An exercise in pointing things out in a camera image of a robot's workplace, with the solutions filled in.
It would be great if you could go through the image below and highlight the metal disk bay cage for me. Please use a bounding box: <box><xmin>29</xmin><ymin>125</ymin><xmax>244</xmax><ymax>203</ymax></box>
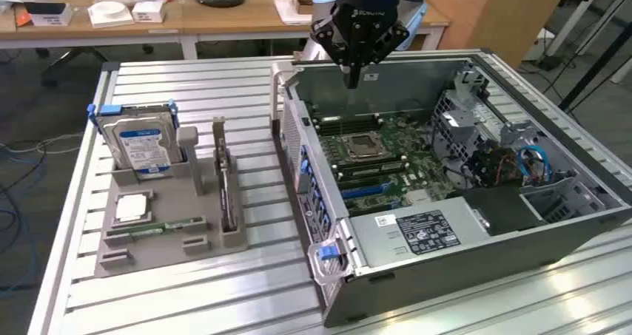
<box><xmin>429</xmin><ymin>89</ymin><xmax>499</xmax><ymax>158</ymax></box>

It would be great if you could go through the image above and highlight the white box with round lid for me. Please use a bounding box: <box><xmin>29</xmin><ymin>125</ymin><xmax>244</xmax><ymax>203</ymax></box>
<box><xmin>87</xmin><ymin>0</ymin><xmax>135</xmax><ymax>29</ymax></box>

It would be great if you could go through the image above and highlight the silver chipset heatsink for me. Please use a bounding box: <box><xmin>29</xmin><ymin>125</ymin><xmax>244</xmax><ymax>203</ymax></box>
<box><xmin>402</xmin><ymin>190</ymin><xmax>433</xmax><ymax>205</ymax></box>

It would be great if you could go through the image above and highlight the hard disk in blue caddy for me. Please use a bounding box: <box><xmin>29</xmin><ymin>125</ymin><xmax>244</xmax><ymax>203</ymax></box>
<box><xmin>85</xmin><ymin>98</ymin><xmax>179</xmax><ymax>183</ymax></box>

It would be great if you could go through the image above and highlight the black office chair base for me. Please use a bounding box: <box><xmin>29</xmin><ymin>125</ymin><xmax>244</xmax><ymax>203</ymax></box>
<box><xmin>41</xmin><ymin>45</ymin><xmax>109</xmax><ymax>88</ymax></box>

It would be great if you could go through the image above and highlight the silver CPU chip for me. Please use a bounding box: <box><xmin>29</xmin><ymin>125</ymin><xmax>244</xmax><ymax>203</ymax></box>
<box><xmin>113</xmin><ymin>193</ymin><xmax>149</xmax><ymax>223</ymax></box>

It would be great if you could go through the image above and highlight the white paper stack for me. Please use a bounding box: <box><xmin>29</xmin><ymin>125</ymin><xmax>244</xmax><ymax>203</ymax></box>
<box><xmin>274</xmin><ymin>0</ymin><xmax>312</xmax><ymax>25</ymax></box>

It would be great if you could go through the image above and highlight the white box with black top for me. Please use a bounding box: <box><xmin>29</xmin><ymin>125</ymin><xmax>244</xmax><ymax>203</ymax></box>
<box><xmin>22</xmin><ymin>1</ymin><xmax>75</xmax><ymax>27</ymax></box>

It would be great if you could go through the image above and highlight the blue disk wire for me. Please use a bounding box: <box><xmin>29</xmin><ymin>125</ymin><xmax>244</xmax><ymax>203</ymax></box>
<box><xmin>516</xmin><ymin>144</ymin><xmax>554</xmax><ymax>184</ymax></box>

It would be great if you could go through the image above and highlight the blue expansion slot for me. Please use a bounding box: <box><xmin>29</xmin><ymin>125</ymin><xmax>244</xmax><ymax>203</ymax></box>
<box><xmin>342</xmin><ymin>182</ymin><xmax>395</xmax><ymax>199</ymax></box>

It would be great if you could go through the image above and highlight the grey power supply unit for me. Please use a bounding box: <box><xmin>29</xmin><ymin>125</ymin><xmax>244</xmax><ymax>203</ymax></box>
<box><xmin>344</xmin><ymin>196</ymin><xmax>494</xmax><ymax>269</ymax></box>

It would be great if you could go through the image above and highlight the black installed RAM stick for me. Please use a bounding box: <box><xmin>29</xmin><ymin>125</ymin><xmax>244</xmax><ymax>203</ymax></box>
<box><xmin>338</xmin><ymin>160</ymin><xmax>403</xmax><ymax>180</ymax></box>

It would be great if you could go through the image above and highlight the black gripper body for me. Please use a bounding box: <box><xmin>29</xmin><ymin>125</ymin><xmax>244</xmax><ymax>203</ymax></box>
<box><xmin>328</xmin><ymin>0</ymin><xmax>403</xmax><ymax>66</ymax></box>

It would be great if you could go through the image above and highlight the Nvidia graphics card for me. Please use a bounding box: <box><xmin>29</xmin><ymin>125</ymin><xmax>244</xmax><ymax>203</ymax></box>
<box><xmin>211</xmin><ymin>116</ymin><xmax>242</xmax><ymax>236</ymax></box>

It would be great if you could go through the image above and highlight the wooden cabinet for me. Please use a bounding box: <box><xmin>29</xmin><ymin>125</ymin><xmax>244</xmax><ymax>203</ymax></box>
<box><xmin>423</xmin><ymin>0</ymin><xmax>577</xmax><ymax>70</ymax></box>

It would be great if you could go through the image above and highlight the grey printed parts rack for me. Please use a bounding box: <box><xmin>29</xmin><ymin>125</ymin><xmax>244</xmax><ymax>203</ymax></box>
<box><xmin>92</xmin><ymin>126</ymin><xmax>248</xmax><ymax>279</ymax></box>

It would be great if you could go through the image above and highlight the small white labelled box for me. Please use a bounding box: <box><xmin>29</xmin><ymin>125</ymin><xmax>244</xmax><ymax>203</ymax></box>
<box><xmin>131</xmin><ymin>0</ymin><xmax>168</xmax><ymax>24</ymax></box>

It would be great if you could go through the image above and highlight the CPU socket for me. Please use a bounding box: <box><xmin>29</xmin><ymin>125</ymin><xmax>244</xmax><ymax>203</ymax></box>
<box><xmin>344</xmin><ymin>133</ymin><xmax>389</xmax><ymax>162</ymax></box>

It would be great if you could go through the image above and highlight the black open PC case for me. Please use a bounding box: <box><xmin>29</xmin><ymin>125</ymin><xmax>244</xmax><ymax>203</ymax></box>
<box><xmin>268</xmin><ymin>52</ymin><xmax>632</xmax><ymax>328</ymax></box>

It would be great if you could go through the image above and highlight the green motherboard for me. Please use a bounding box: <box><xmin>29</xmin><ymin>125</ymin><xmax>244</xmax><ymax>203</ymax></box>
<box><xmin>304</xmin><ymin>104</ymin><xmax>465</xmax><ymax>217</ymax></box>

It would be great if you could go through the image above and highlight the black and red wire bundle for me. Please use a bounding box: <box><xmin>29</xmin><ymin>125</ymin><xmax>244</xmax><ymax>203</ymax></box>
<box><xmin>461</xmin><ymin>146</ymin><xmax>524</xmax><ymax>188</ymax></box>

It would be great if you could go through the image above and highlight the open metal disk bay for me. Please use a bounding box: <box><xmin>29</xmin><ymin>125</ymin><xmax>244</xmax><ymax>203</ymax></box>
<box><xmin>517</xmin><ymin>177</ymin><xmax>610</xmax><ymax>227</ymax></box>

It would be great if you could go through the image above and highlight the green RAM stick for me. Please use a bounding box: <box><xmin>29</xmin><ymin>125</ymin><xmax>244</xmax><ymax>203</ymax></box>
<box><xmin>105</xmin><ymin>218</ymin><xmax>204</xmax><ymax>238</ymax></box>

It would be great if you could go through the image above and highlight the wooden desk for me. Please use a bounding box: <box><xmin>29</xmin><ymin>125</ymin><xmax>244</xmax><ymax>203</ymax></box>
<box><xmin>0</xmin><ymin>0</ymin><xmax>453</xmax><ymax>61</ymax></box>

